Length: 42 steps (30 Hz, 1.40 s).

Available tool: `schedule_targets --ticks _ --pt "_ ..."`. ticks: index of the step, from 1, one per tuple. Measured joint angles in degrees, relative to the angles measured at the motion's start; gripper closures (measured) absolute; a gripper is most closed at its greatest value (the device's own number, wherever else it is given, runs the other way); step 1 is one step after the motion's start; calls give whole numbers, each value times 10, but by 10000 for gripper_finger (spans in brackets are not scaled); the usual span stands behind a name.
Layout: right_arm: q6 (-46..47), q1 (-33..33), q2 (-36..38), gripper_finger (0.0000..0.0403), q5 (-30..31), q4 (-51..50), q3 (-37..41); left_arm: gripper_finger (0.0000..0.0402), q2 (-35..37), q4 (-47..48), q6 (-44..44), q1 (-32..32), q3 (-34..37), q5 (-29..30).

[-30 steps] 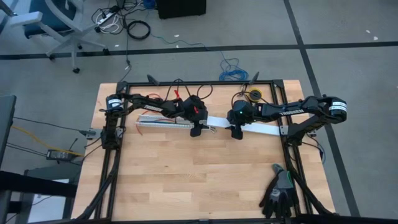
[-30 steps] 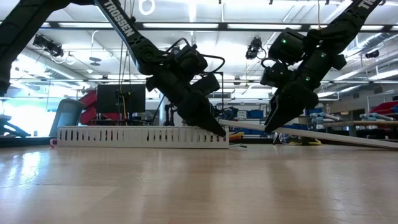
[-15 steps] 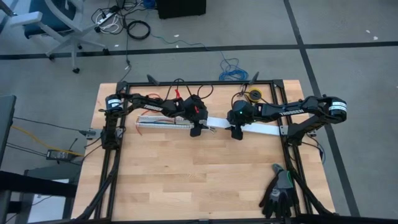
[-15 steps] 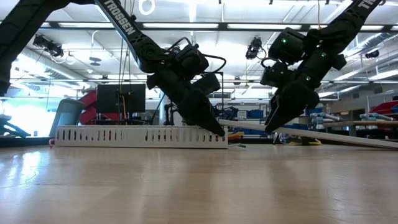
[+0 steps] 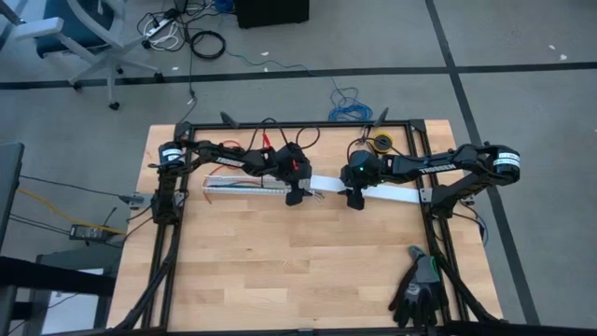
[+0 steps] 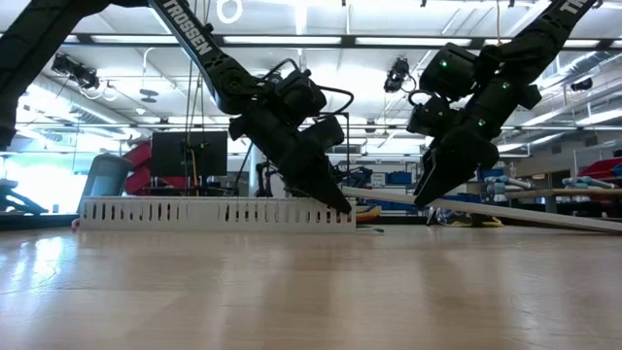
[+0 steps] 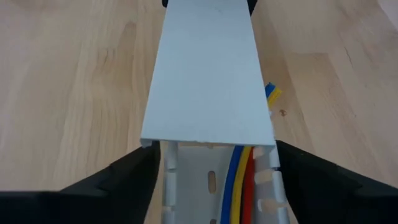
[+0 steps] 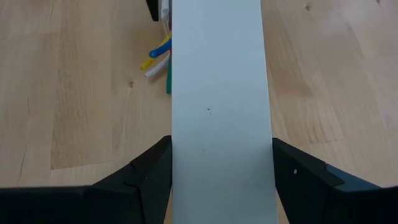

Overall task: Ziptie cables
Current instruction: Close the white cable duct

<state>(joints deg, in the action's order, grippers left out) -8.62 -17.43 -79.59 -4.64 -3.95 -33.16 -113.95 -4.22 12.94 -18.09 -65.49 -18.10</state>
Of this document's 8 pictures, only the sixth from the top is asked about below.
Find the black computer monitor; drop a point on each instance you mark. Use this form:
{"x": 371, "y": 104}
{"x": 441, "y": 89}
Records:
{"x": 167, "y": 153}

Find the white ceiling vent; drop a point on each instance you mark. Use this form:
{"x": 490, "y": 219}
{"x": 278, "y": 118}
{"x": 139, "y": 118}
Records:
{"x": 553, "y": 68}

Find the black overhead light bar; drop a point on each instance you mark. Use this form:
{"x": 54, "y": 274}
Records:
{"x": 350, "y": 41}

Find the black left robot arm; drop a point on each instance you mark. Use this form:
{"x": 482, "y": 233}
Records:
{"x": 194, "y": 41}

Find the white grey mesh office chair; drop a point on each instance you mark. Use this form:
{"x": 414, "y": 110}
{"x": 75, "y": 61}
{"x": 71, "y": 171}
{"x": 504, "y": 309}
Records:
{"x": 104, "y": 177}

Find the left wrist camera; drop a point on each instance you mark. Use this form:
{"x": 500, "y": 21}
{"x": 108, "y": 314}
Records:
{"x": 299, "y": 94}

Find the grey rolled tube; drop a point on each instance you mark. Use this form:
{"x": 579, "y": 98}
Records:
{"x": 515, "y": 184}
{"x": 593, "y": 184}

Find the blue storage bin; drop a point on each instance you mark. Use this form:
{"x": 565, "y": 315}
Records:
{"x": 399, "y": 178}
{"x": 461, "y": 197}

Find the red panel structure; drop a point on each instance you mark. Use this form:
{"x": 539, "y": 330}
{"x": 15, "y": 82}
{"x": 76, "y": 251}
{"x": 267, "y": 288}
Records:
{"x": 138, "y": 160}

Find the white duct cover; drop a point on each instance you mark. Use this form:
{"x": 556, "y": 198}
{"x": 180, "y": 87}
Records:
{"x": 534, "y": 215}

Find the red storage bin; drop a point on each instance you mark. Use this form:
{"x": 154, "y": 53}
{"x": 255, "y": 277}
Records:
{"x": 602, "y": 169}

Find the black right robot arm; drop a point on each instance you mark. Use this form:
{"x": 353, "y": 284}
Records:
{"x": 534, "y": 44}

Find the black overhead camera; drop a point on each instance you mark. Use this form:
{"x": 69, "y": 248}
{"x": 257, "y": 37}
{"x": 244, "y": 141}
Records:
{"x": 398, "y": 73}

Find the black ceiling-mounted device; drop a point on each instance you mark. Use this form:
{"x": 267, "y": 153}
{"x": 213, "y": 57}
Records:
{"x": 582, "y": 84}
{"x": 73, "y": 72}

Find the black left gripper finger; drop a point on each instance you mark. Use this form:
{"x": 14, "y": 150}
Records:
{"x": 330, "y": 187}
{"x": 306, "y": 180}

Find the wooden workbench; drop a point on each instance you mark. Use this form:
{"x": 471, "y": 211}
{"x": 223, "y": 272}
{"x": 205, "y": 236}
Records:
{"x": 559, "y": 193}

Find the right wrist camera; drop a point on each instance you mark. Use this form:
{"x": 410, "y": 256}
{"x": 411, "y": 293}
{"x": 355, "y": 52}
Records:
{"x": 432, "y": 116}

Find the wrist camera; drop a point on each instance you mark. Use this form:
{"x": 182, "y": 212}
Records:
{"x": 299, "y": 94}
{"x": 432, "y": 116}

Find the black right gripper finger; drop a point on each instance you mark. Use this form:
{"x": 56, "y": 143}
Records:
{"x": 444, "y": 182}
{"x": 426, "y": 170}

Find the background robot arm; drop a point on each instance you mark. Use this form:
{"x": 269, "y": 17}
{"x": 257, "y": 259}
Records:
{"x": 359, "y": 177}
{"x": 265, "y": 175}

